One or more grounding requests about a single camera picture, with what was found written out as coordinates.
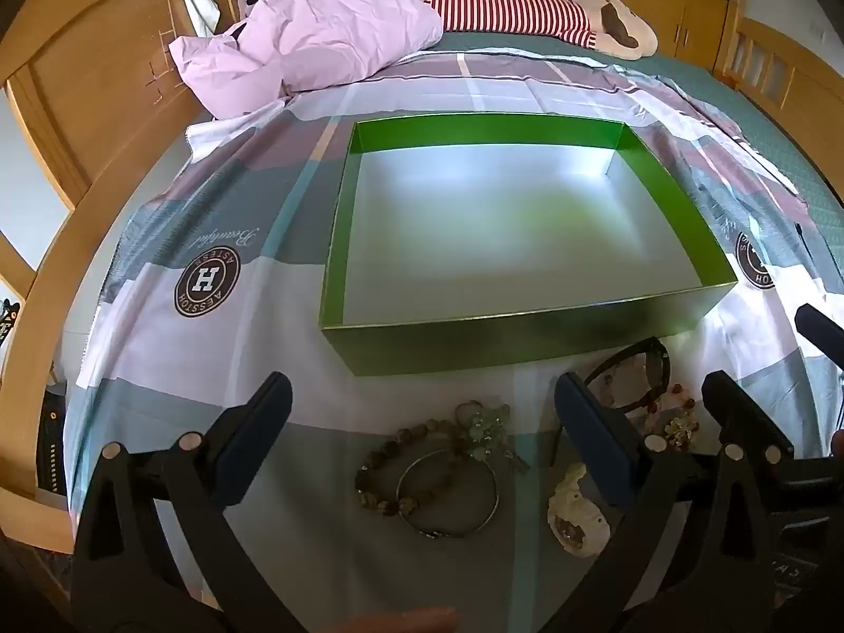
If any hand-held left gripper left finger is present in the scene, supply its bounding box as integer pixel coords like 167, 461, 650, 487
69, 372, 294, 633

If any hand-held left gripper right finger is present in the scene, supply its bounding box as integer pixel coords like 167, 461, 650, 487
547, 372, 778, 633

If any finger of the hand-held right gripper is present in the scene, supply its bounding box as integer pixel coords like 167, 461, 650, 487
701, 370, 797, 469
794, 303, 844, 371

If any pink beaded bracelet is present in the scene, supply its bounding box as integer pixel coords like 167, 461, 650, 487
631, 384, 700, 418

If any white shell ornament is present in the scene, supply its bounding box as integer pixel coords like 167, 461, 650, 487
546, 463, 611, 555

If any green stone pendant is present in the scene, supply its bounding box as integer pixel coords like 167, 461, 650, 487
454, 401, 532, 474

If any brown beaded bracelet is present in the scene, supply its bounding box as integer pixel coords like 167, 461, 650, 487
354, 417, 477, 520

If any green cardboard box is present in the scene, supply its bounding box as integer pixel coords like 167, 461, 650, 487
320, 112, 738, 378

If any person's left hand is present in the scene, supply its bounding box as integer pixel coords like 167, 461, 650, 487
348, 608, 461, 633

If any printed patchwork bedsheet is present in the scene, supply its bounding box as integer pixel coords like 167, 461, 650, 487
66, 46, 844, 633

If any silver bangle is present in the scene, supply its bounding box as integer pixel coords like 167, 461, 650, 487
397, 448, 501, 539

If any black box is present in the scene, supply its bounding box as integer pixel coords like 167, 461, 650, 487
34, 382, 68, 497

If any teal bed cover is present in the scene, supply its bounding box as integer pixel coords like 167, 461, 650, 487
422, 30, 844, 212

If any wooden bed headboard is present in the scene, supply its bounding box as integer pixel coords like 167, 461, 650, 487
712, 3, 844, 142

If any pink pillow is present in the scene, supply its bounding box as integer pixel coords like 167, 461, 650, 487
168, 0, 445, 121

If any striped plush toy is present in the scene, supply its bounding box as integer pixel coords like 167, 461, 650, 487
396, 0, 660, 62

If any yellow beaded bracelet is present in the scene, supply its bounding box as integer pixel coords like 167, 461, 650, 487
659, 412, 704, 454

